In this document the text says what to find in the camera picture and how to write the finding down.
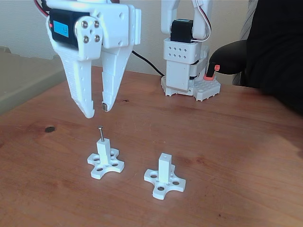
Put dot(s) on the white cross-base post stand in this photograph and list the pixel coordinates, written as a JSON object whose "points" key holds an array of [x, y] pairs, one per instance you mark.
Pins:
{"points": [[103, 151], [164, 168]]}

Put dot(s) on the orange and black clamp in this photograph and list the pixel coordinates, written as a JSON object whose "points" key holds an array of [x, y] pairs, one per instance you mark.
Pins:
{"points": [[209, 77]]}

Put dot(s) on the tan plastic bin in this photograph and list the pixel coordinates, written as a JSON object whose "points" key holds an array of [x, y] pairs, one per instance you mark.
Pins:
{"points": [[23, 78]]}

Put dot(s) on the person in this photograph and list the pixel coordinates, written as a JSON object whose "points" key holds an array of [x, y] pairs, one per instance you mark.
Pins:
{"points": [[279, 47]]}

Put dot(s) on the small metal screw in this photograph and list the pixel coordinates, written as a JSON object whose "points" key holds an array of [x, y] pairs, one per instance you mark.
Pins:
{"points": [[102, 134]]}

